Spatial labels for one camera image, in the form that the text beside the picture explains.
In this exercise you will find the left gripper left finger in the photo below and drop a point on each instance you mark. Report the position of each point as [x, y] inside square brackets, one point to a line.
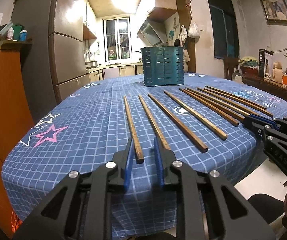
[124, 162]

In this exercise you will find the wooden chair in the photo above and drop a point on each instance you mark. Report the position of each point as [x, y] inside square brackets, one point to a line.
[230, 65]

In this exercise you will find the white medicine bottle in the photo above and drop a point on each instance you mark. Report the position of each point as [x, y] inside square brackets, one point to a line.
[10, 34]

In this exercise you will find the dark wooden side table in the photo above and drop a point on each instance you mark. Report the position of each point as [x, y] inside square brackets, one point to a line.
[271, 87]

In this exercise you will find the range hood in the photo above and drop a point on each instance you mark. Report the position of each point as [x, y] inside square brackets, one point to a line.
[153, 33]

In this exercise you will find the teal perforated utensil holder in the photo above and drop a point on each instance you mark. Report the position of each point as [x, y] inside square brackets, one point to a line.
[163, 65]

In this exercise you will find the wooden chopstick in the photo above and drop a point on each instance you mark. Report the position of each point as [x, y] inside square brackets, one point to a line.
[154, 124]
[137, 146]
[204, 120]
[223, 106]
[193, 138]
[226, 102]
[240, 99]
[213, 108]

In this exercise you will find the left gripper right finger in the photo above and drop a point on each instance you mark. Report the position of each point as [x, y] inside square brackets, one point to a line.
[163, 160]

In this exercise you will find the kitchen window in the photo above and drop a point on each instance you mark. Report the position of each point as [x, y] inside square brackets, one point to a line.
[117, 37]

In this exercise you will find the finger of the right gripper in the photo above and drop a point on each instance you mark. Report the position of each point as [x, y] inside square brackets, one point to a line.
[251, 119]

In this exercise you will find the blue lidded jar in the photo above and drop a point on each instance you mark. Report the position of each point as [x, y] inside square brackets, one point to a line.
[23, 35]

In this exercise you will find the framed wall picture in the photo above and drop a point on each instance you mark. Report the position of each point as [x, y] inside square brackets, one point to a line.
[275, 11]

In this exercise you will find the dark living room window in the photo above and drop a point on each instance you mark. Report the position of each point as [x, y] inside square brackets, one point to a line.
[224, 26]

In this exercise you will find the white hanging plastic bag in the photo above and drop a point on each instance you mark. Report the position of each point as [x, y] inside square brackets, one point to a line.
[193, 31]

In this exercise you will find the blue grid star tablecloth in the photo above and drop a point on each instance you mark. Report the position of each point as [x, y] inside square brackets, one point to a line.
[58, 178]

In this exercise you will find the orange wooden cabinet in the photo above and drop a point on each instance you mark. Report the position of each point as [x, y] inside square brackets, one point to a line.
[15, 121]

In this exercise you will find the silver multi-door refrigerator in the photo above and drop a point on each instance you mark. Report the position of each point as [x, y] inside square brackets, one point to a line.
[54, 67]

